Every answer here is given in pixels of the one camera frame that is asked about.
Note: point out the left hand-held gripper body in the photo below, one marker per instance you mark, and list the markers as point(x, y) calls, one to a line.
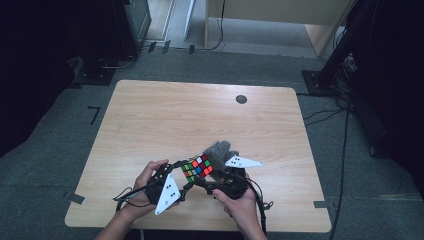
point(166, 193)

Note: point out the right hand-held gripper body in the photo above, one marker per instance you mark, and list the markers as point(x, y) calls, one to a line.
point(236, 186)

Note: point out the multicoloured puzzle cube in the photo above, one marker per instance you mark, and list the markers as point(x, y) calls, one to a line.
point(198, 168)

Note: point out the grey fluffy glove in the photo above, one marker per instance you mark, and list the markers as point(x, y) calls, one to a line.
point(218, 150)

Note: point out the person's right hand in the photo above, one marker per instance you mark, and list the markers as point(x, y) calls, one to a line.
point(243, 211)

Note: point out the person's left hand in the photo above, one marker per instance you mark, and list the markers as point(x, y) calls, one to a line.
point(141, 183)

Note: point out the dark round table grommet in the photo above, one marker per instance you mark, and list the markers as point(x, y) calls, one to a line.
point(241, 99)

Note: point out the grey tape piece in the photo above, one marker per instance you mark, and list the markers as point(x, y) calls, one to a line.
point(76, 198)
point(320, 204)

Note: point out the black corner tape mark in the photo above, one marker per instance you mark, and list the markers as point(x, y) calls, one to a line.
point(95, 113)

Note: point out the small black tape piece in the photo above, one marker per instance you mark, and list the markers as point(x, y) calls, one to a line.
point(151, 47)
point(192, 49)
point(166, 47)

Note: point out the black metal stand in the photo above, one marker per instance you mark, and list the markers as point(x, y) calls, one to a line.
point(321, 81)

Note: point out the black cabinet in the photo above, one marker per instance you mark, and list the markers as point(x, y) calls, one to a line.
point(133, 26)

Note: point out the beige wooden furniture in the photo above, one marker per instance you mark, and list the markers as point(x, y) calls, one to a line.
point(273, 11)

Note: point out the black curtain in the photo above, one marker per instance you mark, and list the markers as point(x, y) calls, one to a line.
point(40, 66)
point(396, 83)

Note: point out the black floor base plate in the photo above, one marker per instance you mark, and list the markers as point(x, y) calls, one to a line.
point(95, 75)

